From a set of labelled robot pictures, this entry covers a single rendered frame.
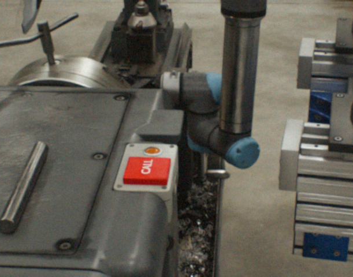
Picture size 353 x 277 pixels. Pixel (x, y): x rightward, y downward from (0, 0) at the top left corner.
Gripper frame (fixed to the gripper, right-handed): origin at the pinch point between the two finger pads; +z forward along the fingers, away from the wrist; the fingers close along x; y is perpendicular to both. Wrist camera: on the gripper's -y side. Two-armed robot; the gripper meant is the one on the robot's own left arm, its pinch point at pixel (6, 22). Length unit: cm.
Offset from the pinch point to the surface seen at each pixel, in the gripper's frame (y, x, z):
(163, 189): -35.1, -32.3, 1.0
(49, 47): 13.4, -6.1, 7.7
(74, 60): 16.1, -11.0, 10.0
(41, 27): 13.2, -3.8, 4.3
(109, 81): 12.9, -19.0, 10.7
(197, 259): 40, -53, 65
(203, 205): 72, -54, 68
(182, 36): 138, -34, 42
